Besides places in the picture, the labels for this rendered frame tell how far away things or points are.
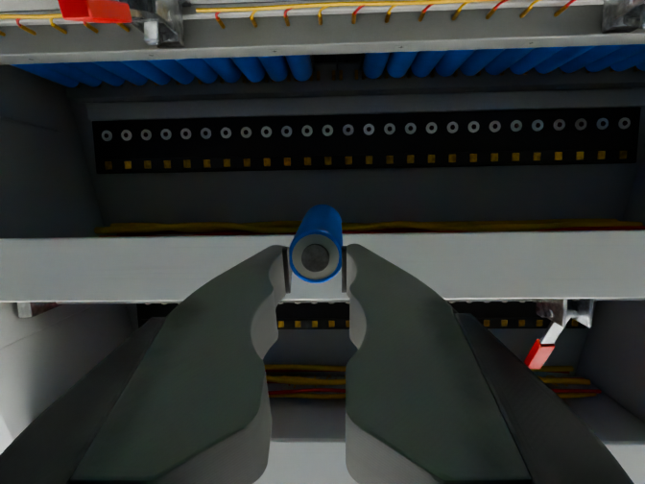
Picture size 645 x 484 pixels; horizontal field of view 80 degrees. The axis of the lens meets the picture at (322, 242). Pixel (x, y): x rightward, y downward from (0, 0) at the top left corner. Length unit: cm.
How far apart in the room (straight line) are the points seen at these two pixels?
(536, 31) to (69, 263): 34
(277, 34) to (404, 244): 16
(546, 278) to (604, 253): 4
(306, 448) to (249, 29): 33
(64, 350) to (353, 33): 40
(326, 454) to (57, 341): 29
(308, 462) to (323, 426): 8
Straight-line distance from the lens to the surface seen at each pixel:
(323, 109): 40
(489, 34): 29
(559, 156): 45
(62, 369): 49
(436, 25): 28
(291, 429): 46
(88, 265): 31
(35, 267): 34
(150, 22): 26
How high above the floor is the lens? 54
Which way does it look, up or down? 24 degrees up
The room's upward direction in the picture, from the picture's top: 178 degrees clockwise
